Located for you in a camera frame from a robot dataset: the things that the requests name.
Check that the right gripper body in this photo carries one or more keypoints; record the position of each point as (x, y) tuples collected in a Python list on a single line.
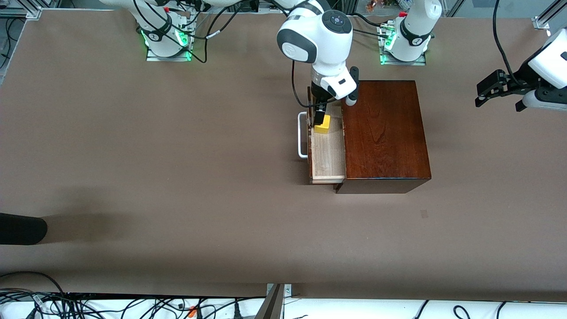
[(318, 98)]

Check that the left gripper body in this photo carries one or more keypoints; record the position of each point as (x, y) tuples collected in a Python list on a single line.
[(519, 81)]

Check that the yellow block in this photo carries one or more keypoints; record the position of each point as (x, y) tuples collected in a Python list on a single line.
[(322, 130)]

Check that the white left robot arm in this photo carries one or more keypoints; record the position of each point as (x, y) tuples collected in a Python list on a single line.
[(414, 35)]

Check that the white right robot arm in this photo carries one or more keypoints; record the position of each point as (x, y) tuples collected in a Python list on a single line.
[(319, 40)]

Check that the dark wooden drawer cabinet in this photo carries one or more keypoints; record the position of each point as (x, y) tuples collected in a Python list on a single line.
[(385, 141)]

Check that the white power strip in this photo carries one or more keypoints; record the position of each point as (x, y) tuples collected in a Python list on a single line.
[(266, 6)]

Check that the white lower shelf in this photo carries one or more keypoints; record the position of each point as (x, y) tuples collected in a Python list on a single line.
[(354, 310)]

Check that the dark angled metal bar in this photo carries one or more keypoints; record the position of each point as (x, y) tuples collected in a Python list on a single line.
[(271, 308)]

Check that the black cylindrical object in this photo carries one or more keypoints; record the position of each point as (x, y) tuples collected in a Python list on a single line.
[(22, 228)]

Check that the aluminium frame profile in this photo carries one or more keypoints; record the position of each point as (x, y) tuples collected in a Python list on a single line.
[(22, 12), (541, 22)]

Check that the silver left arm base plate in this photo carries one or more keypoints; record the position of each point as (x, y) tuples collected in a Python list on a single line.
[(418, 62)]

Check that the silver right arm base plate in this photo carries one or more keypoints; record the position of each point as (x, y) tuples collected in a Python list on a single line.
[(177, 58)]

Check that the silver metal bracket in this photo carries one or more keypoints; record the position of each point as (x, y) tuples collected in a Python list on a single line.
[(288, 290)]

